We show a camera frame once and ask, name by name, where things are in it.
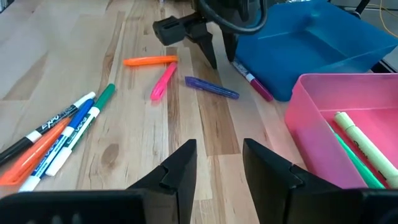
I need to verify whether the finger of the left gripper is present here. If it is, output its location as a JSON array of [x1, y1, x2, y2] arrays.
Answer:
[[221, 30, 239, 62], [186, 22, 218, 70]]

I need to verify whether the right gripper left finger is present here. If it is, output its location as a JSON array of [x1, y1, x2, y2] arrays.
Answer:
[[126, 138, 198, 224]]

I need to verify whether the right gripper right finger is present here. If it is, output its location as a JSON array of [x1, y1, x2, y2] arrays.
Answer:
[[242, 138, 363, 224]]

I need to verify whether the orange highlighter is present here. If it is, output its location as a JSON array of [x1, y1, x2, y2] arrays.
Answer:
[[123, 55, 179, 67]]

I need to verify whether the purple Expo marker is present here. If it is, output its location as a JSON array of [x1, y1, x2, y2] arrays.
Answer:
[[231, 58, 275, 103]]

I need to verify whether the violet blue highlighter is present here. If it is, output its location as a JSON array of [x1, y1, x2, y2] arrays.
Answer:
[[184, 75, 241, 101]]

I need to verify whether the pink highlighter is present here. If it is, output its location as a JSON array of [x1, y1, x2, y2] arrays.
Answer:
[[150, 62, 178, 101]]

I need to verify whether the blue plastic bin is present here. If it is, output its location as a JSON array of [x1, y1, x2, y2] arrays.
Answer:
[[233, 0, 398, 103]]

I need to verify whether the green highlighter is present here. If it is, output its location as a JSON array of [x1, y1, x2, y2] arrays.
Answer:
[[328, 123, 387, 190]]

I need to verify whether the green Expo marker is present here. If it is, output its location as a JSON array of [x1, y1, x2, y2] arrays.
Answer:
[[45, 83, 116, 177]]

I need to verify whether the blue Expo marker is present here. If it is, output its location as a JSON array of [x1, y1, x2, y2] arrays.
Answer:
[[18, 98, 96, 193]]

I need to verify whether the black Expo marker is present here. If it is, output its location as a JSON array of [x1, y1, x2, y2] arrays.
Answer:
[[0, 91, 96, 166]]

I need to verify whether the orange Expo marker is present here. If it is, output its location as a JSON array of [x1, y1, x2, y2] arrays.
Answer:
[[0, 117, 72, 187]]

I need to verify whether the pink plastic bin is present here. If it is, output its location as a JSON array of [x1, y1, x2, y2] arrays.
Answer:
[[284, 73, 398, 190]]

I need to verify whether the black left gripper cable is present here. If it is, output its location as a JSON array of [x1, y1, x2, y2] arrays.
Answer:
[[197, 0, 269, 35]]

